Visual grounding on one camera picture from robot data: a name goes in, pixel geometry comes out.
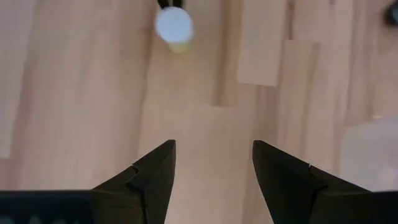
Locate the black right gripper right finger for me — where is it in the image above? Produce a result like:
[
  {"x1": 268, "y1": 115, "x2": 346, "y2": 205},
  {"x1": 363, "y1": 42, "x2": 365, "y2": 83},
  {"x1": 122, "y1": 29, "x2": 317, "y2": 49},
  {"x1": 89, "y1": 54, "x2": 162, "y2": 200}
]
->
[{"x1": 252, "y1": 139, "x2": 374, "y2": 224}]

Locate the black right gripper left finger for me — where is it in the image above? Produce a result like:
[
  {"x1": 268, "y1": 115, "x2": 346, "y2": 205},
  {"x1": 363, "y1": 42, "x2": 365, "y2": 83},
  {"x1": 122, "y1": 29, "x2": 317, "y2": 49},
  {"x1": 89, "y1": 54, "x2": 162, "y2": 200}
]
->
[{"x1": 93, "y1": 139, "x2": 177, "y2": 224}]

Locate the clear plastic bin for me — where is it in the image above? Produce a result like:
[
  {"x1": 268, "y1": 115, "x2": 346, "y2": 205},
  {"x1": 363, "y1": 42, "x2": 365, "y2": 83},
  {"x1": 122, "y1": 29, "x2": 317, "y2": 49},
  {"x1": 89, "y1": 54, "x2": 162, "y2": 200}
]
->
[{"x1": 338, "y1": 115, "x2": 398, "y2": 193}]

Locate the small yellow-green pill bottle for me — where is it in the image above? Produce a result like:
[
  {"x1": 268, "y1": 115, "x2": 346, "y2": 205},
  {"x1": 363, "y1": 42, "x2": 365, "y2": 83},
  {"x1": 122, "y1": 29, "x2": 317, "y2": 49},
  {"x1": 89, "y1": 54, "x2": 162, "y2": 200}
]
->
[{"x1": 154, "y1": 6, "x2": 195, "y2": 54}]

